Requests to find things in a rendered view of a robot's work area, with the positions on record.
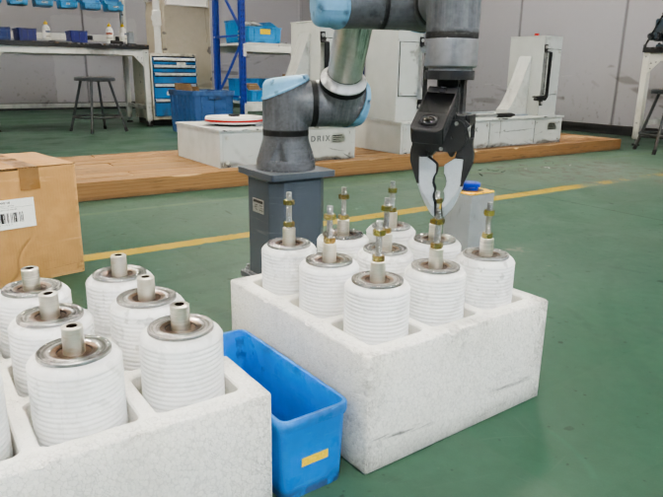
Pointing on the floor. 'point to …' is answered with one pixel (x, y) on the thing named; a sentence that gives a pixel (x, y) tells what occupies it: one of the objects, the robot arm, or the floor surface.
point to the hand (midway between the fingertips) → (438, 208)
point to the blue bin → (293, 415)
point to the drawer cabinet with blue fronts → (174, 63)
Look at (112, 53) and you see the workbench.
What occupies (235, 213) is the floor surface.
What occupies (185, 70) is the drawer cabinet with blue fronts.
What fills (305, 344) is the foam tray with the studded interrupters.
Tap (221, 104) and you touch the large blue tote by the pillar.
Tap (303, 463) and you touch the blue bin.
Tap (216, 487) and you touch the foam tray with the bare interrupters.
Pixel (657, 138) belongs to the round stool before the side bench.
